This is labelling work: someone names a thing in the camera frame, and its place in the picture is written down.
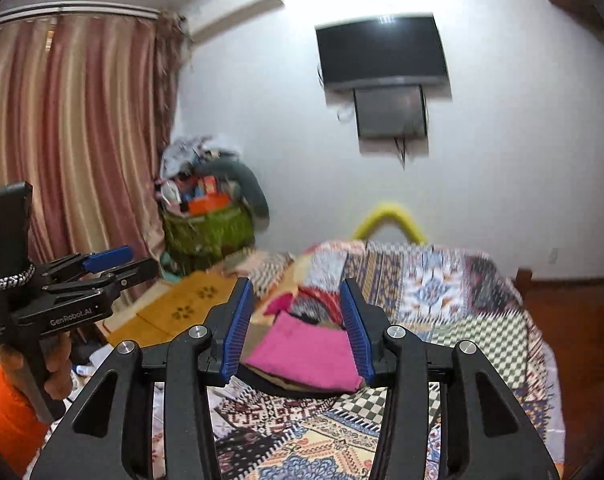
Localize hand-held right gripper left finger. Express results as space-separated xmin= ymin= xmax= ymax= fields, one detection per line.
xmin=29 ymin=276 xmax=255 ymax=480

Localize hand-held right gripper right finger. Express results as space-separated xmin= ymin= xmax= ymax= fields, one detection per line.
xmin=339 ymin=277 xmax=561 ymax=480

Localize wooden lap desk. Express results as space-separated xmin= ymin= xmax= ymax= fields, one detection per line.
xmin=96 ymin=272 xmax=241 ymax=349

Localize black white braided strap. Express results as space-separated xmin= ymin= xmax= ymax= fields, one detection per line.
xmin=0 ymin=262 xmax=36 ymax=290

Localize black wall television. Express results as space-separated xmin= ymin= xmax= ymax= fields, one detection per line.
xmin=315 ymin=12 xmax=451 ymax=92

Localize beige striped cloth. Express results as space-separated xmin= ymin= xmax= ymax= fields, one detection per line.
xmin=226 ymin=250 xmax=296 ymax=282

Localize patchwork quilt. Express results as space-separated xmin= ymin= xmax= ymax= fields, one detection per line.
xmin=150 ymin=239 xmax=567 ymax=480

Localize white curtain rail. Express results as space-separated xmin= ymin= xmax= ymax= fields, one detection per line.
xmin=0 ymin=1 xmax=161 ymax=27

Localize white air conditioner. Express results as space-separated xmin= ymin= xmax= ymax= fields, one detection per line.
xmin=184 ymin=0 xmax=286 ymax=44

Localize small black monitor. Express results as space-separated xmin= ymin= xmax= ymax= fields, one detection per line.
xmin=353 ymin=85 xmax=429 ymax=141

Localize pile of crumpled clothes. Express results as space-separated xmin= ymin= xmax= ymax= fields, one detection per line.
xmin=160 ymin=134 xmax=241 ymax=182

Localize black monitor cable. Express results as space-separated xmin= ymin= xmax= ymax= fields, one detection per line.
xmin=392 ymin=135 xmax=413 ymax=171

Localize black television cable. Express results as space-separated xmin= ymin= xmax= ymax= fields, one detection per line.
xmin=318 ymin=64 xmax=359 ymax=124

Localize red patterned garment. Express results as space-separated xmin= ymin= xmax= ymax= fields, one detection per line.
xmin=266 ymin=285 xmax=333 ymax=322

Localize striped pink curtain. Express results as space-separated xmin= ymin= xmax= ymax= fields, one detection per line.
xmin=0 ymin=12 xmax=183 ymax=322

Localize green cloth covered basket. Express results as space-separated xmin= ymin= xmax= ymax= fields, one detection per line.
xmin=161 ymin=205 xmax=256 ymax=274

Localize grey neck pillow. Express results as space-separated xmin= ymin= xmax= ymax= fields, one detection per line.
xmin=202 ymin=159 xmax=271 ymax=227

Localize pink pants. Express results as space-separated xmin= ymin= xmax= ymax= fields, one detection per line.
xmin=244 ymin=312 xmax=366 ymax=394

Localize yellow foam bed guard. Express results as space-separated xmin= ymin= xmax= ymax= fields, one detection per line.
xmin=351 ymin=202 xmax=429 ymax=244

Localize orange box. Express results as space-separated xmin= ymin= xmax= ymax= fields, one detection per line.
xmin=186 ymin=193 xmax=231 ymax=216

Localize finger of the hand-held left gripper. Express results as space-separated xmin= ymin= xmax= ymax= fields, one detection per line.
xmin=44 ymin=257 xmax=161 ymax=297
xmin=44 ymin=245 xmax=134 ymax=281

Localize person's left hand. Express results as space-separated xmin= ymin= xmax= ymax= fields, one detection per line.
xmin=0 ymin=335 xmax=74 ymax=402

